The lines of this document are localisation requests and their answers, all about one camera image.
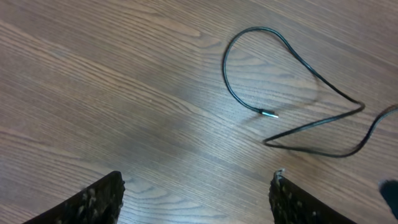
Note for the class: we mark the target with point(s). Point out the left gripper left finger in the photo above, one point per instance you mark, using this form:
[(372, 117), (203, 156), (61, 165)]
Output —
[(99, 203)]

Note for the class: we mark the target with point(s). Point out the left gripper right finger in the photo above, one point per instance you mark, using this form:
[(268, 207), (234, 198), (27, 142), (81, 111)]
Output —
[(291, 204)]

